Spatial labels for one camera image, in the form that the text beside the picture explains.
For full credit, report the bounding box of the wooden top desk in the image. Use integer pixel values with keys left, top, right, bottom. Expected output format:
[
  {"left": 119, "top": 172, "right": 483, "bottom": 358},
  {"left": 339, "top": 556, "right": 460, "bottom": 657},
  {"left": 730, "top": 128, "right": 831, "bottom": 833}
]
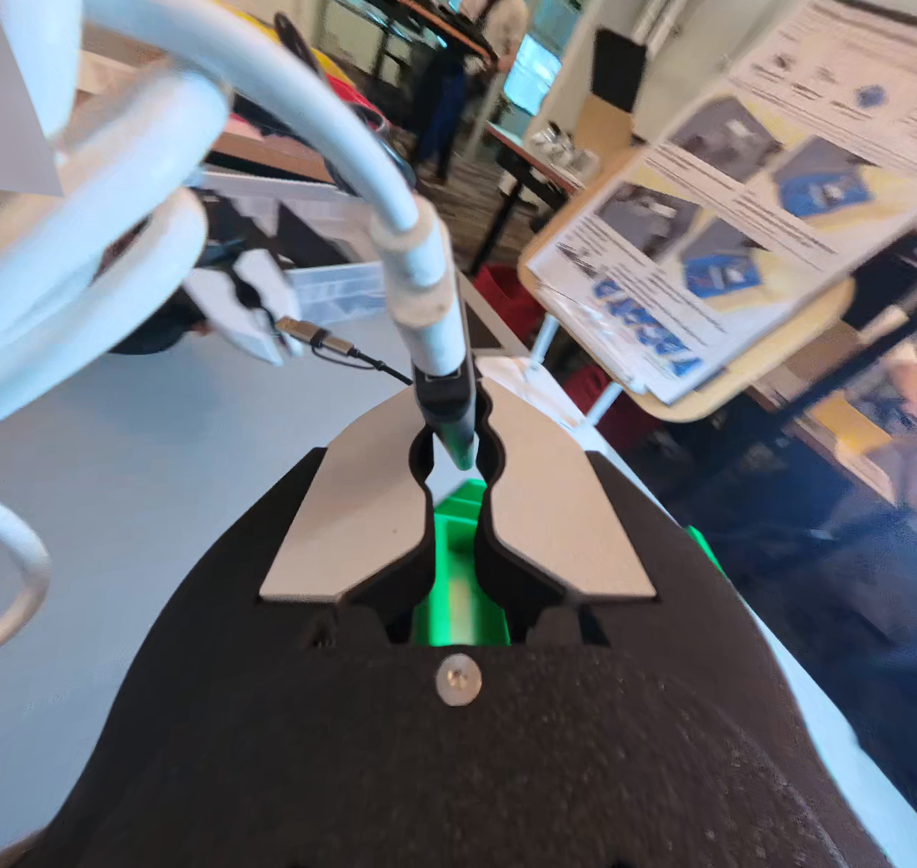
[{"left": 469, "top": 119, "right": 585, "bottom": 278}]

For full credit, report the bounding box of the clear plastic bin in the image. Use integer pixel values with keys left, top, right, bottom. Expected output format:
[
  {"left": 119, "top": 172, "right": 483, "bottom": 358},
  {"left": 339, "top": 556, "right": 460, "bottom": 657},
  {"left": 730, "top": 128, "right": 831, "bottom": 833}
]
[{"left": 290, "top": 261, "right": 389, "bottom": 323}]

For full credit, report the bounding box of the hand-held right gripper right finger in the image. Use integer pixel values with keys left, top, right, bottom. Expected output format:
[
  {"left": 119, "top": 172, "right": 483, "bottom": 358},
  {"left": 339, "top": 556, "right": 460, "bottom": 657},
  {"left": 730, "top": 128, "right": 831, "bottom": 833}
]
[{"left": 474, "top": 380, "right": 658, "bottom": 604}]

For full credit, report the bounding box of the plywood office chair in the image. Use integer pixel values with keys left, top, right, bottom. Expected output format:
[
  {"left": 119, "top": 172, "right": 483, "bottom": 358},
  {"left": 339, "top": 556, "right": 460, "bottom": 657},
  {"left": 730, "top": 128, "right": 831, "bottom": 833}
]
[{"left": 572, "top": 26, "right": 650, "bottom": 161}]

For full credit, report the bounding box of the grey usb plug adapter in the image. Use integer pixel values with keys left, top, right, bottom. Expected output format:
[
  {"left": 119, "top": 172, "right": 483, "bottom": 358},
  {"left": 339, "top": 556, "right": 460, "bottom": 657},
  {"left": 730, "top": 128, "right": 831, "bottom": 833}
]
[{"left": 276, "top": 315, "right": 359, "bottom": 362}]

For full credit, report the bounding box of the white usb cable blue tape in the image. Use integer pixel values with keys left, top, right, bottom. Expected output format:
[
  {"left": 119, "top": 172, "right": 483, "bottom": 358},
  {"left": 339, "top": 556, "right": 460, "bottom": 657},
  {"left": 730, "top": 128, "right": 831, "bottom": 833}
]
[{"left": 0, "top": 0, "right": 470, "bottom": 647}]

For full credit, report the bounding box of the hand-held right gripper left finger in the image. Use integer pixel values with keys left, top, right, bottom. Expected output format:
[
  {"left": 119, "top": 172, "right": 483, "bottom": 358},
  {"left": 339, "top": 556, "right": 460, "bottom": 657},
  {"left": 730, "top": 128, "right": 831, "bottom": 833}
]
[{"left": 258, "top": 384, "right": 438, "bottom": 604}]

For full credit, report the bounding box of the green plastic bin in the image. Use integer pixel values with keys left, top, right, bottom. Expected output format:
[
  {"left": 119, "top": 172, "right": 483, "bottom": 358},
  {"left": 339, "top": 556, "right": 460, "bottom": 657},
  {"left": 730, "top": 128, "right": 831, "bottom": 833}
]
[{"left": 412, "top": 480, "right": 726, "bottom": 648}]

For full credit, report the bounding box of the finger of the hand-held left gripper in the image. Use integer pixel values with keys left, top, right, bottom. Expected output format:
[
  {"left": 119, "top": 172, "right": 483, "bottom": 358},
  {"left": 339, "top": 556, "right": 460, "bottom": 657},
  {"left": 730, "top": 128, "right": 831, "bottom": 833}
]
[
  {"left": 183, "top": 268, "right": 289, "bottom": 368},
  {"left": 238, "top": 247, "right": 307, "bottom": 355}
]

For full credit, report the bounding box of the document stand with instruction sheet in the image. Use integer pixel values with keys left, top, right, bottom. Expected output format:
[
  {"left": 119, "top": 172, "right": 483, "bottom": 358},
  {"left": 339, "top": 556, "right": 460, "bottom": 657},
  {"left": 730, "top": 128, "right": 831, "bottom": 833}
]
[{"left": 476, "top": 0, "right": 917, "bottom": 428}]

